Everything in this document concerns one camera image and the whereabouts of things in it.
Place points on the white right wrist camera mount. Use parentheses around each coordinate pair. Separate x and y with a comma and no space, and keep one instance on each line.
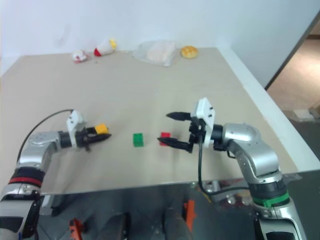
(206,117)

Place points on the white red yellow toy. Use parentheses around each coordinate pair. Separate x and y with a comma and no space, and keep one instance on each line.
(105,47)

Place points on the red toy brick cube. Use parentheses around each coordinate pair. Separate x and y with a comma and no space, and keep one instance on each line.
(165,135)

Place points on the clear plastic bag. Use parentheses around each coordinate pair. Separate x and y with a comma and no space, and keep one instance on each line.
(156,53)

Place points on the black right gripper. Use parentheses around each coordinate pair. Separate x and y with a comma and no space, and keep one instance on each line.
(196,131)

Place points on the dark rounded shape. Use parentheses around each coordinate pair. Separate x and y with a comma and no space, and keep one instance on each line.
(176,225)

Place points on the green toy brick cube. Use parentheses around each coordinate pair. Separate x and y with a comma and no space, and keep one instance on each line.
(138,140)

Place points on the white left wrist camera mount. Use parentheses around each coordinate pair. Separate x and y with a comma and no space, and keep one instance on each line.
(75,122)

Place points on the yellow toy brick cube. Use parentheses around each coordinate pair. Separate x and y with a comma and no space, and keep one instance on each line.
(102,128)

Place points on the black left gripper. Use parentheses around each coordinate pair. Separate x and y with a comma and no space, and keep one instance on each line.
(83,140)

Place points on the orange black clamp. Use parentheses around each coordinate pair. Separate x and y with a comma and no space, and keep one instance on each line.
(76,228)
(189,212)

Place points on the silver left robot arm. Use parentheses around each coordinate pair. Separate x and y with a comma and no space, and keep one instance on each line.
(37,147)

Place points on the golden bread bun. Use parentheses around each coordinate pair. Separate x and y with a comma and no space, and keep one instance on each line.
(189,52)

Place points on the cardboard box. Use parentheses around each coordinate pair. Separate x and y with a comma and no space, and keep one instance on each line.
(306,113)

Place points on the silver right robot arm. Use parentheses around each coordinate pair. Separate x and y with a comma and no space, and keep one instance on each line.
(260,160)

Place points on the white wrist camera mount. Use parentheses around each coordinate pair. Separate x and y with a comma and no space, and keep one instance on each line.
(206,117)
(75,122)

